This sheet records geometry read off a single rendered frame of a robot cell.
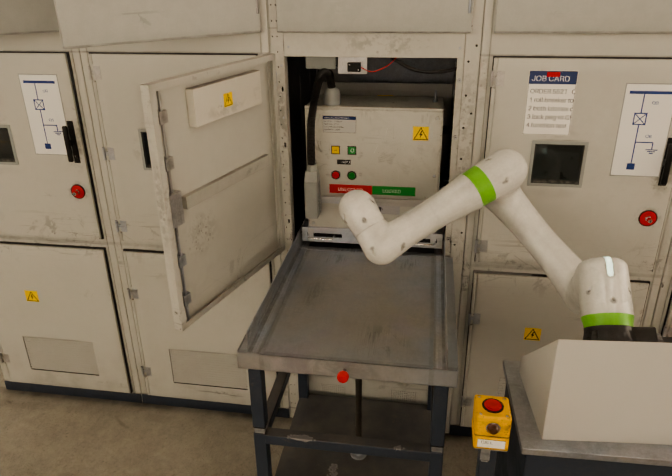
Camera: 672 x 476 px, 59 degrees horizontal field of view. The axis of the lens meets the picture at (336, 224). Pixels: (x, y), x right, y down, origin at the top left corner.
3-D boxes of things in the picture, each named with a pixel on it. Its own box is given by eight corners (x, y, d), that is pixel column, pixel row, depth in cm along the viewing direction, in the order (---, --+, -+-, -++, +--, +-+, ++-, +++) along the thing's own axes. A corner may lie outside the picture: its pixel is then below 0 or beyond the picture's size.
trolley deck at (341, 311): (457, 388, 161) (458, 370, 159) (238, 368, 170) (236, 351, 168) (451, 271, 222) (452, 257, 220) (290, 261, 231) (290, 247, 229)
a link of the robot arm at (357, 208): (361, 179, 167) (329, 200, 168) (385, 216, 165) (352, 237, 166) (365, 187, 181) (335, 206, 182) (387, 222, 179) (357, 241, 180)
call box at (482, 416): (507, 453, 138) (512, 419, 134) (473, 449, 139) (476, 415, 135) (504, 428, 146) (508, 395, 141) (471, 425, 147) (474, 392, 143)
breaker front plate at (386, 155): (435, 237, 222) (442, 111, 203) (309, 230, 229) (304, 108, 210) (435, 236, 223) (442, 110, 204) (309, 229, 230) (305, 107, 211)
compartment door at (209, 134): (165, 326, 182) (128, 83, 152) (272, 245, 234) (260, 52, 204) (183, 331, 179) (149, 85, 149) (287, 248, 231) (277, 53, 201)
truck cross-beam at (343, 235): (442, 248, 223) (443, 234, 221) (302, 240, 231) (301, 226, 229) (442, 243, 228) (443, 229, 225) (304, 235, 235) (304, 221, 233)
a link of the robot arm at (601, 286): (622, 334, 163) (615, 267, 169) (643, 324, 148) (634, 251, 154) (573, 333, 164) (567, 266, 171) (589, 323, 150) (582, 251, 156)
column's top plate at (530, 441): (661, 375, 174) (662, 370, 173) (717, 471, 142) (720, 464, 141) (502, 365, 180) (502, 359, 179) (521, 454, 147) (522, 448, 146)
